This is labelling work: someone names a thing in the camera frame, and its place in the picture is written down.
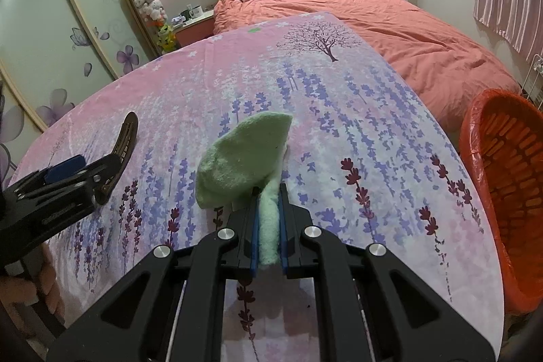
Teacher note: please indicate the jar of plush toys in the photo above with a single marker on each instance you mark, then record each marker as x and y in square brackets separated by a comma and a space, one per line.
[152, 12]

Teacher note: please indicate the yellow green plush toy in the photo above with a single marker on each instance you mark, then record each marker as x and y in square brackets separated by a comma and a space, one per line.
[166, 40]

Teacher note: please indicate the light green fuzzy sock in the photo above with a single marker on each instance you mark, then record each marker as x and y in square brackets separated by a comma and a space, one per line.
[251, 155]

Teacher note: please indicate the pink lavender print tablecloth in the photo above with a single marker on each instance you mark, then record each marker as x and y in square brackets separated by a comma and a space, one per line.
[301, 102]

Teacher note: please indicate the white wire rack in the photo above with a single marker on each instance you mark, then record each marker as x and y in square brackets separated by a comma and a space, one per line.
[532, 87]

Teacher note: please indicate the orange plastic laundry basket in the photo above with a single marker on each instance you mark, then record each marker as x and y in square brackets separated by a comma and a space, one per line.
[501, 147]

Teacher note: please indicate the person's left hand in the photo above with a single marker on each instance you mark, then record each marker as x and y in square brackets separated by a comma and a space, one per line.
[17, 290]

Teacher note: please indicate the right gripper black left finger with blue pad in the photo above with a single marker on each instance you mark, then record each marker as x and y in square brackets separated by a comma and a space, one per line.
[170, 306]

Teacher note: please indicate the floral sliding wardrobe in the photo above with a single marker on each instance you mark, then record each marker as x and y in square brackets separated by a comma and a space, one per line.
[54, 55]

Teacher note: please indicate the brown hair clip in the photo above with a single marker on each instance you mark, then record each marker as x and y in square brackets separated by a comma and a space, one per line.
[112, 166]

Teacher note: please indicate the pink bedside table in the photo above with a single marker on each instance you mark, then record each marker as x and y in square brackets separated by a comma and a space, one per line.
[196, 29]

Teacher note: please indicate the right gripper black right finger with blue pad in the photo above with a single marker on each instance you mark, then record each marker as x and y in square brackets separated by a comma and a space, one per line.
[370, 305]

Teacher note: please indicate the white mug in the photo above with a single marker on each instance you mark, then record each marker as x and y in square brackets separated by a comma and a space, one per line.
[196, 11]

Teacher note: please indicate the coral red duvet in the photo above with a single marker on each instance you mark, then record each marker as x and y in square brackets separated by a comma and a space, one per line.
[443, 66]

